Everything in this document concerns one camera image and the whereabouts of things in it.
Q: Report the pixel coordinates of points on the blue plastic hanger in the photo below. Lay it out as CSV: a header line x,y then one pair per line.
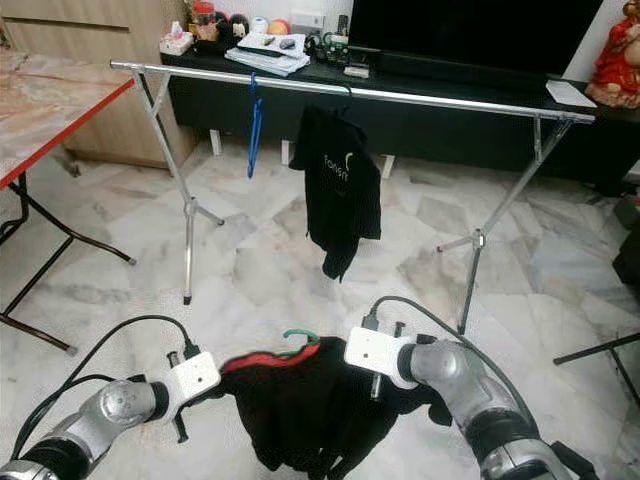
x,y
254,145

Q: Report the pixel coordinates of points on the green plastic hanger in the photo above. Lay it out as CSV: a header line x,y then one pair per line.
x,y
302,333

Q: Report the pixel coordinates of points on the black garment with red trim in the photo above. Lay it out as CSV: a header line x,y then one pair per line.
x,y
320,410

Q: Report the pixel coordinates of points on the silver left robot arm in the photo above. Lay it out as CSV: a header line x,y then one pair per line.
x,y
105,415

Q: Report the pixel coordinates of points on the light wooden cabinet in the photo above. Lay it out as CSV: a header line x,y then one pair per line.
x,y
80,30

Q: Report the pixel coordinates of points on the pink tissue pack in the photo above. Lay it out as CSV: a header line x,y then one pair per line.
x,y
176,43

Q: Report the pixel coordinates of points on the jar with red lid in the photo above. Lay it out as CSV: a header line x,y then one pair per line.
x,y
205,18

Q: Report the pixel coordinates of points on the stack of papers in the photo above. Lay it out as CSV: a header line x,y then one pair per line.
x,y
265,58

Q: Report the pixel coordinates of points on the white round ornament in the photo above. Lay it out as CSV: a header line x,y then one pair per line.
x,y
259,25

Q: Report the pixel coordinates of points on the black t-shirt with logo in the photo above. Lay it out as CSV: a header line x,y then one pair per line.
x,y
335,200

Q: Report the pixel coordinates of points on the orange round ornament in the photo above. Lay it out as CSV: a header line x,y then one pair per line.
x,y
278,27

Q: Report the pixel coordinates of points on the small white box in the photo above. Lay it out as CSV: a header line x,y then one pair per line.
x,y
356,70

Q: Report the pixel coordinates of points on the black tv console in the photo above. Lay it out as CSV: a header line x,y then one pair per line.
x,y
460,140

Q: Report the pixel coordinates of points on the silver metal clothes rack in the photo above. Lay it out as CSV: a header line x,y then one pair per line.
x,y
460,104

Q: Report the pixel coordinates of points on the black soundbar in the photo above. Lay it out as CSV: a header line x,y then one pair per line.
x,y
460,70

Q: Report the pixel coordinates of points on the black television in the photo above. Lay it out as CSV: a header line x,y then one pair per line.
x,y
470,25

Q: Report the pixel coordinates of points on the white paper sheet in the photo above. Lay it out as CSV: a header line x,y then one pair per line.
x,y
570,93

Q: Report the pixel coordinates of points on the red robed statue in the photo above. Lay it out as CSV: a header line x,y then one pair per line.
x,y
618,60

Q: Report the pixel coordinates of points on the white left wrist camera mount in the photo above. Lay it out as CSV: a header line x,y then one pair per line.
x,y
192,375

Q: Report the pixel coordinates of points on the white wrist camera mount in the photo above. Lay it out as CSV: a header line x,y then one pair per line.
x,y
375,352
192,375

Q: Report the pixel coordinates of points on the white wall socket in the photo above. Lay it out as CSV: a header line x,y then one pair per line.
x,y
308,19

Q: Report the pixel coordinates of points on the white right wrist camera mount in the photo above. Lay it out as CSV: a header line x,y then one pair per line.
x,y
375,352

